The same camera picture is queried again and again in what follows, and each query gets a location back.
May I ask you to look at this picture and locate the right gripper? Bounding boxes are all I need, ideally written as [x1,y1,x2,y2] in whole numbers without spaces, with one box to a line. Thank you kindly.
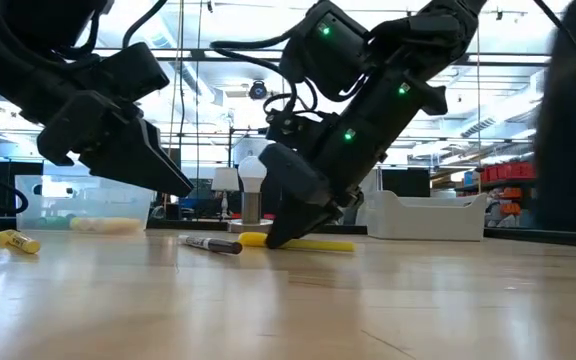
[260,99,394,250]

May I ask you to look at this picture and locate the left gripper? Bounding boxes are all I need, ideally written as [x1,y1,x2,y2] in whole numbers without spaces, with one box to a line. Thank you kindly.
[37,92,194,199]

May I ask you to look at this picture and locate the yellow thin marker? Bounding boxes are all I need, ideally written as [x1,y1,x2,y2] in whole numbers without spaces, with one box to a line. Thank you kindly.
[237,230,357,254]
[0,228,42,255]

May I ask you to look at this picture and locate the black white marker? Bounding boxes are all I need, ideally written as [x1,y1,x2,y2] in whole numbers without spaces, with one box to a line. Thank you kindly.
[177,233,244,256]

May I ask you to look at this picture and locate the white bulb table lamp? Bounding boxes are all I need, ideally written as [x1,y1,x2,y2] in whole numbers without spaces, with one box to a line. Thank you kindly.
[227,155,275,234]

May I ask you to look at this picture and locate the white-shade table lamp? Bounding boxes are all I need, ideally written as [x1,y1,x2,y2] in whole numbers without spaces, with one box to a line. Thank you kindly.
[210,166,241,220]

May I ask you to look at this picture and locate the clear plastic bin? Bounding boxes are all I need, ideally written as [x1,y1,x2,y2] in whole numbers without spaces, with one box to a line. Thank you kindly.
[15,174,155,232]

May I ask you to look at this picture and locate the black partition panel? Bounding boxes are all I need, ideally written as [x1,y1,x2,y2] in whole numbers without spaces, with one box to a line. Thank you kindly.
[381,168,432,199]

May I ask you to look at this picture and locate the black crossbeam with lights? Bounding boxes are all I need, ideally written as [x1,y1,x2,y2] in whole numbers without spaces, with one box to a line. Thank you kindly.
[92,47,554,67]

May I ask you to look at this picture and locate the grey plastic bin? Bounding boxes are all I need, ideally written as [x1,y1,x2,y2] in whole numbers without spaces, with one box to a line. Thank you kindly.
[365,190,490,242]

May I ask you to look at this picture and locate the black ceiling spotlight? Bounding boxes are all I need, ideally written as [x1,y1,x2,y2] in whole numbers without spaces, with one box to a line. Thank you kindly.
[247,78,270,102]

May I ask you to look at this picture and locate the shelf with red bins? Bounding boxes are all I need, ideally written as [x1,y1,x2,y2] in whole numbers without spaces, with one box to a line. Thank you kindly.
[455,160,539,231]

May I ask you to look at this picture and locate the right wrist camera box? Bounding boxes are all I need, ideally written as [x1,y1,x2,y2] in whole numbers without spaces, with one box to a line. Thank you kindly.
[265,110,340,157]

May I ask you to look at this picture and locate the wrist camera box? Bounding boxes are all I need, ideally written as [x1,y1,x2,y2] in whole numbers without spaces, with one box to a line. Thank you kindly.
[265,110,340,157]
[85,41,171,107]

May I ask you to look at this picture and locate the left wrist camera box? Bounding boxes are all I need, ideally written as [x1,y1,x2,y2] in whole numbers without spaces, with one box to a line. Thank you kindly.
[85,41,171,107]

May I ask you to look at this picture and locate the right arm's black camera cable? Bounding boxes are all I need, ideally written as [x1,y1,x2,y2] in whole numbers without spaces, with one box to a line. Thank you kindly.
[209,27,320,117]

